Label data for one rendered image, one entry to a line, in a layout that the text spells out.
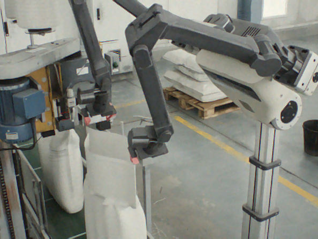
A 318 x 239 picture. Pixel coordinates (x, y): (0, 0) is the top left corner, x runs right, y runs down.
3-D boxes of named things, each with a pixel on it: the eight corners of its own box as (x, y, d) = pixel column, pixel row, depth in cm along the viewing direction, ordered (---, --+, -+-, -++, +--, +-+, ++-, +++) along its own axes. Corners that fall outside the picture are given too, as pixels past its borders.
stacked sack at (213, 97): (232, 97, 488) (233, 87, 483) (201, 105, 467) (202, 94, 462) (198, 82, 540) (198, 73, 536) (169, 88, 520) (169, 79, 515)
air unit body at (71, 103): (80, 121, 196) (76, 89, 190) (70, 123, 194) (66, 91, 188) (76, 118, 199) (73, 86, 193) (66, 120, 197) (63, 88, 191)
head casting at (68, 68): (113, 108, 210) (109, 49, 198) (65, 119, 198) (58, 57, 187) (90, 92, 233) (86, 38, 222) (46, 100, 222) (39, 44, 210)
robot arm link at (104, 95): (112, 93, 171) (107, 82, 174) (95, 95, 168) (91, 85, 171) (109, 104, 176) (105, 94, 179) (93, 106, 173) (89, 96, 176)
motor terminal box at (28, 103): (48, 117, 168) (45, 89, 163) (27, 125, 160) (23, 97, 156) (34, 113, 172) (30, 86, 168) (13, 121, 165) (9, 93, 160)
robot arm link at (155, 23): (151, 17, 98) (143, -8, 104) (126, 59, 107) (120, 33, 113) (287, 61, 120) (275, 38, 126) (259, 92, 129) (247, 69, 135)
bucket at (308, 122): (339, 153, 389) (343, 127, 379) (317, 161, 375) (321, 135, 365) (314, 141, 413) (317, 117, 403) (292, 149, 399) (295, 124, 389)
